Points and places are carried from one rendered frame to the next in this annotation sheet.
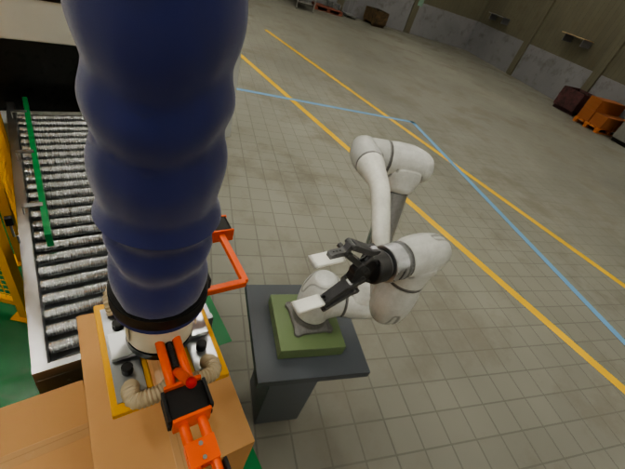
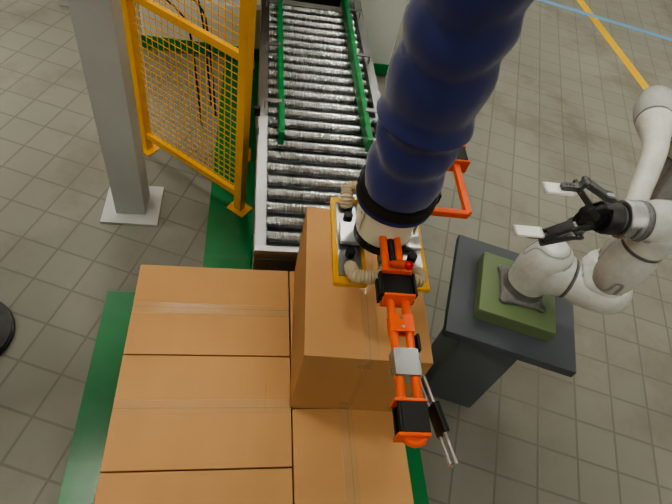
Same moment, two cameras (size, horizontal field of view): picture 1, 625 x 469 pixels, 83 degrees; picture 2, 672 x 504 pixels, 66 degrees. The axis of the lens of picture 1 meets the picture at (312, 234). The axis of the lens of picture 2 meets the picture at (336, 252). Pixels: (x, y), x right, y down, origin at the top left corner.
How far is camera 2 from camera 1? 0.52 m
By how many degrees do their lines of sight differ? 24
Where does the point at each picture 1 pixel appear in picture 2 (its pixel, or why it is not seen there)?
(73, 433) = (275, 310)
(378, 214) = (641, 178)
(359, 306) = (587, 291)
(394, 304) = (620, 269)
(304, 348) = (505, 316)
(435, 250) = not seen: outside the picture
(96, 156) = (402, 64)
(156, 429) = (354, 317)
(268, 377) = (457, 329)
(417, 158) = not seen: outside the picture
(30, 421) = (246, 287)
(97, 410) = (312, 284)
